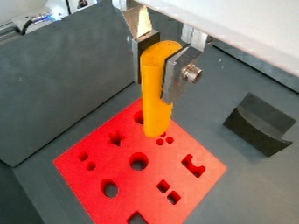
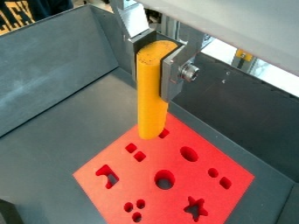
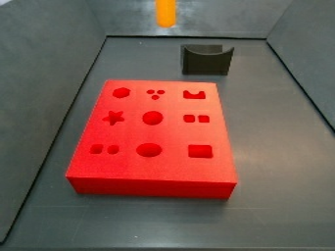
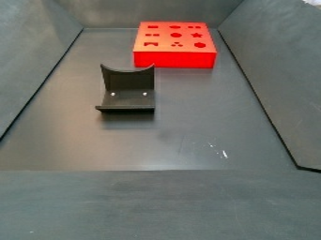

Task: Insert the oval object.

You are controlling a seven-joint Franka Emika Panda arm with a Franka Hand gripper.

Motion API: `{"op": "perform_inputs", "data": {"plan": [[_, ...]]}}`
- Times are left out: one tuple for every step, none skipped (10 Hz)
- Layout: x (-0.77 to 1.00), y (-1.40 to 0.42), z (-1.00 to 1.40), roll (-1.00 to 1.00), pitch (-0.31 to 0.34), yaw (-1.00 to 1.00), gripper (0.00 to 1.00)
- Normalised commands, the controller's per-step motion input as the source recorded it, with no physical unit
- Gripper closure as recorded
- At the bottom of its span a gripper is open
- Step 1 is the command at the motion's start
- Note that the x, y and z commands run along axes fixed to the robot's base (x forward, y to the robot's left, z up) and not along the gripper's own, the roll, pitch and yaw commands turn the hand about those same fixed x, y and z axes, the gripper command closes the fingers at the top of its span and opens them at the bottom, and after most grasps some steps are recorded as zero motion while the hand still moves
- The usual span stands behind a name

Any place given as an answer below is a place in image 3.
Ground orange oval peg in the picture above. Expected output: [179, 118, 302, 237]
[155, 0, 176, 27]

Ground red shape sorter block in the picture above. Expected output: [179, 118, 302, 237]
[65, 80, 236, 199]

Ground black curved holder stand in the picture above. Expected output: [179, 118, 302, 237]
[180, 44, 235, 75]

